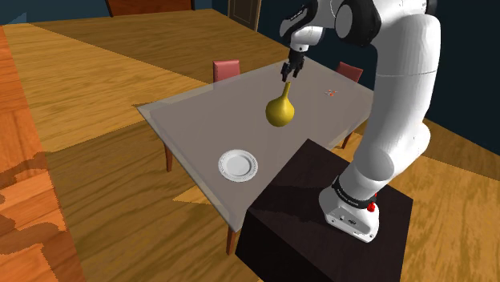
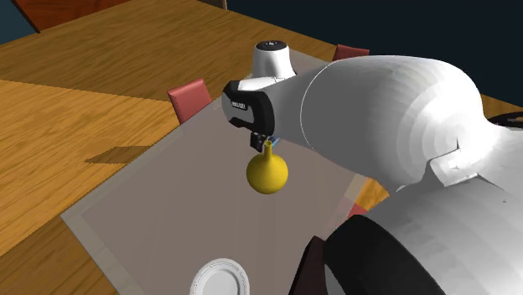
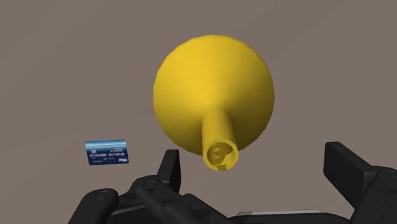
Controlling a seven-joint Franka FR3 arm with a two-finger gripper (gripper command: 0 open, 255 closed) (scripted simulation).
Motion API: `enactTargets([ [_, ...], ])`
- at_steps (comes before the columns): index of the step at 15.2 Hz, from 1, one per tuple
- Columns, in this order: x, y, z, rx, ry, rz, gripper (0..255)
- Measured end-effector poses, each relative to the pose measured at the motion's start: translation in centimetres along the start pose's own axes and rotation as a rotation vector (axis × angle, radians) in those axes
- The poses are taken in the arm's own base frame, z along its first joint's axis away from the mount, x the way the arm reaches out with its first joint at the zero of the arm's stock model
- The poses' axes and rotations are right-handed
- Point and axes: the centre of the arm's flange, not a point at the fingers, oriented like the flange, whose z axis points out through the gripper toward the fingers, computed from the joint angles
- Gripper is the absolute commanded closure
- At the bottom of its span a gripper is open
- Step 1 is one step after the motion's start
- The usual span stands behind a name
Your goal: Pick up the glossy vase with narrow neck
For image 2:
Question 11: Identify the red chair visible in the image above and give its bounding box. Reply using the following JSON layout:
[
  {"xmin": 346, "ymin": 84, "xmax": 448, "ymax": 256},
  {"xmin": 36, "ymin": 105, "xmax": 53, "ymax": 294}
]
[
  {"xmin": 167, "ymin": 76, "xmax": 214, "ymax": 125},
  {"xmin": 332, "ymin": 44, "xmax": 371, "ymax": 63}
]

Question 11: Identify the yellow round vase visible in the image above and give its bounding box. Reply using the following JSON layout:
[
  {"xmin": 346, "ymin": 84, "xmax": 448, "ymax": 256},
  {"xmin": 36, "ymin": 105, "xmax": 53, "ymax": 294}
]
[{"xmin": 246, "ymin": 140, "xmax": 290, "ymax": 195}]

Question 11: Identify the white plate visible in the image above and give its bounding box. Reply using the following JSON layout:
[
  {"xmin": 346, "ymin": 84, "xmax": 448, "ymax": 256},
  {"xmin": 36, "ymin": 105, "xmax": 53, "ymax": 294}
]
[{"xmin": 189, "ymin": 257, "xmax": 251, "ymax": 295}]

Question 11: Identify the grey table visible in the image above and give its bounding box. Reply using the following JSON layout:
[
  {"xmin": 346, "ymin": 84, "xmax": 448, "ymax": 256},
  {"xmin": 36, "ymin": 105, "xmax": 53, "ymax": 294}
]
[{"xmin": 60, "ymin": 48, "xmax": 394, "ymax": 295}]

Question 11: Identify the dark robot stand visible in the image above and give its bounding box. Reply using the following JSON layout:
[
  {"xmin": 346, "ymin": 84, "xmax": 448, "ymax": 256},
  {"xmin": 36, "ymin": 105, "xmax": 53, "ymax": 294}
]
[{"xmin": 287, "ymin": 235, "xmax": 329, "ymax": 295}]

